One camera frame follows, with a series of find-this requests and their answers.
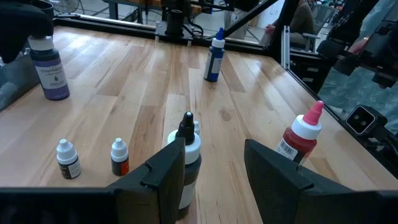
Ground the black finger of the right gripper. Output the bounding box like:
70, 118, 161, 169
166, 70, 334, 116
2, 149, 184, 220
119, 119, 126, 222
29, 12, 55, 40
0, 21, 30, 64

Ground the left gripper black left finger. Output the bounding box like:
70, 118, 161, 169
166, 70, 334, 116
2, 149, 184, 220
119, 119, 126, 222
0, 137, 187, 224

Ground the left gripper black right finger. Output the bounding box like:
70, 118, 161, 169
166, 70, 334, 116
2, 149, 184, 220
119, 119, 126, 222
244, 138, 398, 224

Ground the small dropper bottle orange label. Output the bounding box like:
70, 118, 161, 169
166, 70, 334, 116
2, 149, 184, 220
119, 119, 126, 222
110, 137, 130, 177

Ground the large violet food coloring bottle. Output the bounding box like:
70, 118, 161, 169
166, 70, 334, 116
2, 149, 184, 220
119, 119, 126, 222
27, 35, 71, 101

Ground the large red food coloring bottle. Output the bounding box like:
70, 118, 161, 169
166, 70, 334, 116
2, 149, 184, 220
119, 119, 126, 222
275, 100, 325, 166

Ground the small dropper bottle black label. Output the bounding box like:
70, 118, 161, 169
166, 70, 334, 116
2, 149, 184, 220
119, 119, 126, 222
55, 138, 82, 180

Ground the large blue food coloring bottle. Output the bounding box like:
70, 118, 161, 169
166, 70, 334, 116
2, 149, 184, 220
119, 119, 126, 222
203, 27, 226, 83

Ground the large black food coloring bottle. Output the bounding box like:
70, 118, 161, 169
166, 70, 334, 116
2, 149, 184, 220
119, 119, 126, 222
167, 111, 203, 220

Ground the white floor fan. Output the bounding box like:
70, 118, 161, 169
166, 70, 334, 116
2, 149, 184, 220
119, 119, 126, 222
49, 0, 81, 13

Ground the background workbench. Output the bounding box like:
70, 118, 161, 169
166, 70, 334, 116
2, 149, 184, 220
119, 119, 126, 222
102, 0, 162, 24

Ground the person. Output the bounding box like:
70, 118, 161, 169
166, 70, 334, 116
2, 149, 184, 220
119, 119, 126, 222
264, 0, 315, 44
317, 0, 398, 134

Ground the mesh office chair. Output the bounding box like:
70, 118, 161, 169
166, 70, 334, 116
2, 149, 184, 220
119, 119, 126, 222
300, 4, 338, 52

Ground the black table-level camera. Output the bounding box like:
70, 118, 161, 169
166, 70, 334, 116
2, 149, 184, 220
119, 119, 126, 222
345, 105, 389, 138

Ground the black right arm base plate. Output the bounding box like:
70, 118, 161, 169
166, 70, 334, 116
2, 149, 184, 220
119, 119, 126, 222
154, 21, 195, 40

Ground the silver aluminium bracket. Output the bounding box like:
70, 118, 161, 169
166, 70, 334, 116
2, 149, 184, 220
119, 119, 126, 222
281, 25, 292, 70

